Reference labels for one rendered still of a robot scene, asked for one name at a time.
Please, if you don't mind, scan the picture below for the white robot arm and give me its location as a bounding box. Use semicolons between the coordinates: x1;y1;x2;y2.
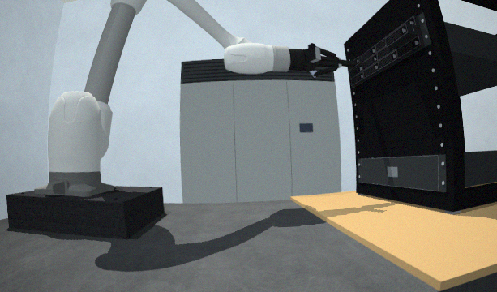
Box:
34;0;290;197

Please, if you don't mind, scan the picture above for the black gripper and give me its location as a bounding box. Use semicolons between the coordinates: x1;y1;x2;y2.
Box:
289;48;355;78

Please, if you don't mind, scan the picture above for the tan wooden board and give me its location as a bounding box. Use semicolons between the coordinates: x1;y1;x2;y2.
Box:
290;191;497;291

